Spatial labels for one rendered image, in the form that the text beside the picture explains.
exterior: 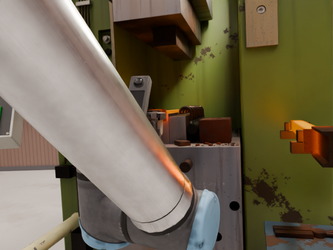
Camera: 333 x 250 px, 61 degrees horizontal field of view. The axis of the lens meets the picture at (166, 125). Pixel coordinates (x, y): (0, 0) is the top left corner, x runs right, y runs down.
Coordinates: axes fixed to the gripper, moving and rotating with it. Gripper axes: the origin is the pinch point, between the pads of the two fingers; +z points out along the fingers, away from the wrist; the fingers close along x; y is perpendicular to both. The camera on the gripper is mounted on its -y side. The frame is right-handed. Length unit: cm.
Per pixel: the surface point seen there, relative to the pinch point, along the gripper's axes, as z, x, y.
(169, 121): 3.0, 2.9, 2.4
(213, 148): -3.1, 15.6, 9.0
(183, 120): 3.0, 7.0, 2.1
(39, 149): 351, -324, 67
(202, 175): -3.2, 12.6, 15.9
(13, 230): 124, -173, 102
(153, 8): 3.4, -0.2, -29.2
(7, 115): -9.9, -39.5, -1.6
